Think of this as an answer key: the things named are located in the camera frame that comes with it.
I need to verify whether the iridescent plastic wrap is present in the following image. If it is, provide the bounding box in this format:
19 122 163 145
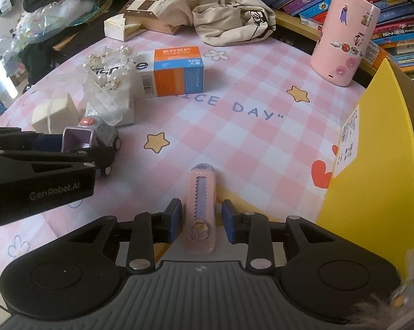
0 0 111 66

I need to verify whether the pink sticker canister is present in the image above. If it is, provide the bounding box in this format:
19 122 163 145
310 0 382 87

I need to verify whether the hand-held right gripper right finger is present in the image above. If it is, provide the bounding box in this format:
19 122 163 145
222 199 345 270

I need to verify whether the pearl accessory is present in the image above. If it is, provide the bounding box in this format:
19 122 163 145
81 44 139 126

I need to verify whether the pink utility knife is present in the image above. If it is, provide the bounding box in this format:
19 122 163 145
186 163 217 255

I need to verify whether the purple toy truck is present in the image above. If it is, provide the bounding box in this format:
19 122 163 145
61 116 121 177

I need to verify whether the beige tote bag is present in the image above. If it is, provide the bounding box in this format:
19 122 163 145
155 0 277 46

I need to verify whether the yellow cardboard box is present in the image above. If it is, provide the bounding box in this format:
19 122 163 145
315 58 414 282

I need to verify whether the orange and blue carton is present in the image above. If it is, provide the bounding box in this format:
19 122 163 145
133 47 205 98

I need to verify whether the cream cube box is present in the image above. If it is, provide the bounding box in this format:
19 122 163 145
31 93 77 134

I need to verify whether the row of colourful books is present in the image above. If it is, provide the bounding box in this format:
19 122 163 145
257 0 414 93

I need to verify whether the white wedge box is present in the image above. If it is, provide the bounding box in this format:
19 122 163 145
104 13 144 42

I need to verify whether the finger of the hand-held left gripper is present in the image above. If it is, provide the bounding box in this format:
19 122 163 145
0 127 65 155
0 146 116 179

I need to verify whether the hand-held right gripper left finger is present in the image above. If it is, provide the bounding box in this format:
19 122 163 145
61 198 183 272

